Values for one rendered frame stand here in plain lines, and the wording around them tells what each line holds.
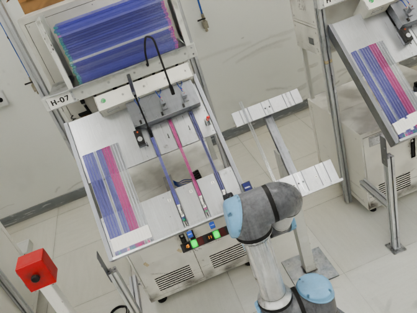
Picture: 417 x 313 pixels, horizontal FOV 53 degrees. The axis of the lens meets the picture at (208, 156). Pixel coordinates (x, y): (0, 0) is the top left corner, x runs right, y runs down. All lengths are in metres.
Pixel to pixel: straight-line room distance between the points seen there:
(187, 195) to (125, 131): 0.44
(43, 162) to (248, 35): 2.11
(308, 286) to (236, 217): 0.42
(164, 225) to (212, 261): 0.65
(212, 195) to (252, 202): 0.78
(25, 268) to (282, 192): 1.36
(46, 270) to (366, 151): 1.81
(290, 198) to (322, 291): 0.38
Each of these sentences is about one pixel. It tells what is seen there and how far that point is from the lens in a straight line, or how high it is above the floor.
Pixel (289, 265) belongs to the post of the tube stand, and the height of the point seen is 0.01.
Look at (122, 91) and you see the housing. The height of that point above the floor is 1.29.
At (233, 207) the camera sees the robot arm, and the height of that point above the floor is 1.19.
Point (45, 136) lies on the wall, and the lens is 3.81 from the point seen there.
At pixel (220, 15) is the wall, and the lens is 3.66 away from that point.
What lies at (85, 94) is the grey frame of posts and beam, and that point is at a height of 1.33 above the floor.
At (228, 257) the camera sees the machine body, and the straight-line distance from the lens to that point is 2.55.
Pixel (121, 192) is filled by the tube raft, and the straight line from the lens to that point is 2.00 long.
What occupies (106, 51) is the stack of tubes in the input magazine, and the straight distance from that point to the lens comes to 2.02.
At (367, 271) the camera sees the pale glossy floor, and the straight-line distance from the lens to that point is 2.54.
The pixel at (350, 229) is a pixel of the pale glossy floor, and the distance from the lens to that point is 2.78.
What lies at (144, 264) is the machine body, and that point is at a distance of 2.43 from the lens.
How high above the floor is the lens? 1.91
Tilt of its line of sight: 30 degrees down
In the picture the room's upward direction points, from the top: 19 degrees counter-clockwise
